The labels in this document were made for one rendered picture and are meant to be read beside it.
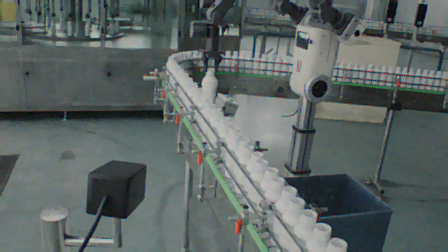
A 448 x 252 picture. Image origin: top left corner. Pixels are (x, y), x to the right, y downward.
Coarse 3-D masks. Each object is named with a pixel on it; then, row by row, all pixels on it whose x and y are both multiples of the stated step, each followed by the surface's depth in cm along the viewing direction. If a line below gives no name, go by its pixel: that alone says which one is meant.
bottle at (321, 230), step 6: (318, 228) 89; (324, 228) 89; (330, 228) 87; (318, 234) 86; (324, 234) 86; (312, 240) 88; (318, 240) 87; (324, 240) 86; (306, 246) 89; (312, 246) 87; (318, 246) 87; (324, 246) 87
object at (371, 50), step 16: (352, 48) 543; (368, 48) 542; (384, 48) 542; (368, 64) 550; (384, 64) 549; (320, 112) 575; (336, 112) 573; (352, 112) 572; (368, 112) 572; (384, 112) 571
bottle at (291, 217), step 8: (296, 200) 100; (288, 208) 98; (296, 208) 97; (288, 216) 98; (296, 216) 97; (288, 224) 97; (296, 224) 97; (280, 232) 101; (280, 240) 101; (288, 240) 99; (288, 248) 99
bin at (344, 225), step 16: (304, 176) 163; (320, 176) 165; (336, 176) 167; (304, 192) 165; (320, 192) 168; (336, 192) 170; (352, 192) 164; (368, 192) 154; (304, 208) 142; (336, 208) 173; (352, 208) 164; (368, 208) 154; (384, 208) 145; (336, 224) 135; (352, 224) 138; (368, 224) 140; (384, 224) 142; (352, 240) 140; (368, 240) 143; (384, 240) 145
